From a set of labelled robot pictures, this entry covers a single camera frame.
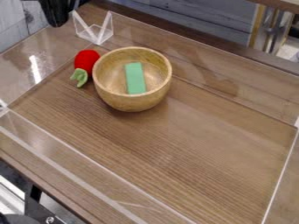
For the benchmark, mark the red plush strawberry green leaves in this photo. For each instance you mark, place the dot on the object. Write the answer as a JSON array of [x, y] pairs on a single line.
[[83, 65]]

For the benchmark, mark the green rectangular block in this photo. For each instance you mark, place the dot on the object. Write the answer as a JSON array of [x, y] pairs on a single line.
[[135, 79]]

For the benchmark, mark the wooden bowl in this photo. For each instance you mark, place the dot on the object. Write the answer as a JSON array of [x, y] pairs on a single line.
[[108, 76]]

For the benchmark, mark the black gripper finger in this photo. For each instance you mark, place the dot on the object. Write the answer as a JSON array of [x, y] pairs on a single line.
[[48, 10], [65, 8]]

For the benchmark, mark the clear acrylic stand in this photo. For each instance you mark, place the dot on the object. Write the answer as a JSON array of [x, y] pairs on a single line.
[[93, 33]]

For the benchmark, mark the gold metal chair frame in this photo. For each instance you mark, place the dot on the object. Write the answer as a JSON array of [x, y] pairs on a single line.
[[272, 21]]

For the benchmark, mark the black table leg bracket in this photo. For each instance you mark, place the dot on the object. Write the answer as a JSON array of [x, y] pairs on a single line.
[[35, 210]]

